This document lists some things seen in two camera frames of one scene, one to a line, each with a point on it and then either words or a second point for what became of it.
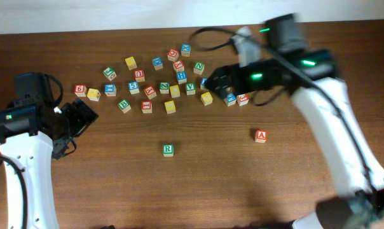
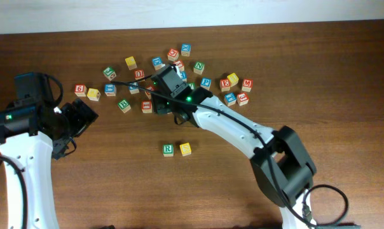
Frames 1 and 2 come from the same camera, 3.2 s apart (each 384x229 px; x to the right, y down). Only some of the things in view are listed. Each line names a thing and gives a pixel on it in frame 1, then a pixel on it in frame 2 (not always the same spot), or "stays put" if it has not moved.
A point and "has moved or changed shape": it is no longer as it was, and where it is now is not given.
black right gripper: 241,77 -> 162,102
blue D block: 157,63 stays put
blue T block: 231,99 stays put
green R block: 168,150 stays put
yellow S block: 206,98 has moved or changed shape
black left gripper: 76,117 stays put
